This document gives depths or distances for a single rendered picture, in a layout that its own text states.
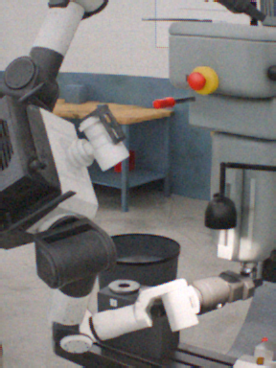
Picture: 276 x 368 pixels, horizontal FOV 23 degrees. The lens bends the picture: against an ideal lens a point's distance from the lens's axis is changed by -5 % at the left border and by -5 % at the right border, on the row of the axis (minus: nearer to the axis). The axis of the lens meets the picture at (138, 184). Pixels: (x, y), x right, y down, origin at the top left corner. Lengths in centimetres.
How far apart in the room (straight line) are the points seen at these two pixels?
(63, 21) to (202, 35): 38
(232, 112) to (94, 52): 615
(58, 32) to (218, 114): 43
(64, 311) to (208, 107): 56
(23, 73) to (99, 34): 603
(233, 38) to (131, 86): 592
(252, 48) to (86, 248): 53
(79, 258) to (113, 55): 614
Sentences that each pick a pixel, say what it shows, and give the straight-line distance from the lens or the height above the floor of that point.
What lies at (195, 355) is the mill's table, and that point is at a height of 91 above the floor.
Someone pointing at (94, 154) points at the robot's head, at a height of 160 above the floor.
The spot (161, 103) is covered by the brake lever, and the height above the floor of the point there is 170.
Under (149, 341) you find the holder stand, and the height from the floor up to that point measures 97.
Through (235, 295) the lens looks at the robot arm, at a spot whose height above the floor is 123.
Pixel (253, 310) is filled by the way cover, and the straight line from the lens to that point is 216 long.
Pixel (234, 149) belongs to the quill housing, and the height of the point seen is 159.
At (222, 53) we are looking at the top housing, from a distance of 140.
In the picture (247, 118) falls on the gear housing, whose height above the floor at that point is 167.
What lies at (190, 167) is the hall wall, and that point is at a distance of 697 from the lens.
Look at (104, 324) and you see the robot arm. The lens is 161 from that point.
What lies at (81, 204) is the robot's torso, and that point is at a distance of 145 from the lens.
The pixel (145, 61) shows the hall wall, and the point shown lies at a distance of 716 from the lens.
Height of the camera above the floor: 190
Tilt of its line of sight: 15 degrees down
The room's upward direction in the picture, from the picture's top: straight up
